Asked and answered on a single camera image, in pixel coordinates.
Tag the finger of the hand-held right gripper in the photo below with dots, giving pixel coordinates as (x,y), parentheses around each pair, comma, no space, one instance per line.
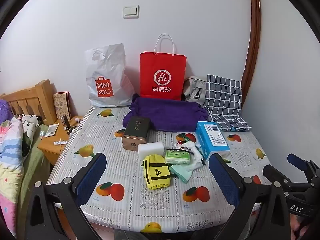
(272,172)
(296,161)

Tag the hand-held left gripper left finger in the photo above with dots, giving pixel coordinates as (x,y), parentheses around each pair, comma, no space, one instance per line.
(91,180)

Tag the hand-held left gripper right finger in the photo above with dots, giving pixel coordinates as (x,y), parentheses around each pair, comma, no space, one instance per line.
(223,180)

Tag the white glove green cuff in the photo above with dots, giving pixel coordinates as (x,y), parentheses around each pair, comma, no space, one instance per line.
(181,172)
(190,146)

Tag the green wet wipes pack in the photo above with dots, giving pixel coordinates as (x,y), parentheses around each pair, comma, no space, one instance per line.
(177,158)

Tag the yellow zip pouch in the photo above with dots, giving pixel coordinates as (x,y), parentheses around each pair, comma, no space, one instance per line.
(156,172)

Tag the white sponge block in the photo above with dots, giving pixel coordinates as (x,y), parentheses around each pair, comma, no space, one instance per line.
(150,150)

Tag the person's right hand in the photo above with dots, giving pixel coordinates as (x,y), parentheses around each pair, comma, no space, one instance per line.
(297,227)

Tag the fruit print tablecloth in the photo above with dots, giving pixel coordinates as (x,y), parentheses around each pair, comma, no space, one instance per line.
(120,160)

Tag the blue tissue pack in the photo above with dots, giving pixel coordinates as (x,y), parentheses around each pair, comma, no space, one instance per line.
(212,140)

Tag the small white tube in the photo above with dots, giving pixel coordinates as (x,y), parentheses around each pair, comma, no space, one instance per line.
(60,143)

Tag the wooden nightstand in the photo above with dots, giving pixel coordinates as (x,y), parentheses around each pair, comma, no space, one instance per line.
(50,150)

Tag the dark lipstick tube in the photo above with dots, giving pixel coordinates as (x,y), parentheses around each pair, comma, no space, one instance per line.
(70,129)

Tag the green bed sheet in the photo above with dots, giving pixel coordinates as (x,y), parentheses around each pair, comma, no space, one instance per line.
(32,175)

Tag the small dark bottle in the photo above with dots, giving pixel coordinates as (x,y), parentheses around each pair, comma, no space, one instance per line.
(66,122)

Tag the small white packet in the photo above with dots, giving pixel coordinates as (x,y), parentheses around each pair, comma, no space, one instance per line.
(52,130)

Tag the dark green tin box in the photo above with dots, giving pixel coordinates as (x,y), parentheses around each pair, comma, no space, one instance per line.
(135,132)

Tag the brown patterned book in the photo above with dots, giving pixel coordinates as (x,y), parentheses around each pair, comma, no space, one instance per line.
(62,105)

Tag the white spotted cloth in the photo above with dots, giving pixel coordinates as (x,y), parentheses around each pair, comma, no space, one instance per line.
(30,127)

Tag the grey checked cloth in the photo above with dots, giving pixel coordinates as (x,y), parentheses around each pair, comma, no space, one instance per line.
(222,97)

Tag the purple towel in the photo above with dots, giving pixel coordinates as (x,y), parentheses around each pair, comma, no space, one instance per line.
(172,115)

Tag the colourful patchwork quilt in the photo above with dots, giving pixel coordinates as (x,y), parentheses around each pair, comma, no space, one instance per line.
(10,155)

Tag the grey canvas bag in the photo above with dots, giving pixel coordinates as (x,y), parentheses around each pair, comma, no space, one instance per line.
(193,90)

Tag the wooden bed headboard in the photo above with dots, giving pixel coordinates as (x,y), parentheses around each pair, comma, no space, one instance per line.
(42,97)

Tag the white plastic shopping bag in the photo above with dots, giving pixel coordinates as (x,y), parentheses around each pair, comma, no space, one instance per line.
(110,65)

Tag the red paper bag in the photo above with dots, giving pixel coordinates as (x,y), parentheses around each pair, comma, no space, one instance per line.
(162,62)

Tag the brown wooden door frame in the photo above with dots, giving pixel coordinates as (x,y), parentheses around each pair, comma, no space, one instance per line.
(255,30)

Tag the white wall switch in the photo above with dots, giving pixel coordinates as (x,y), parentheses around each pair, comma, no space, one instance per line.
(130,11)

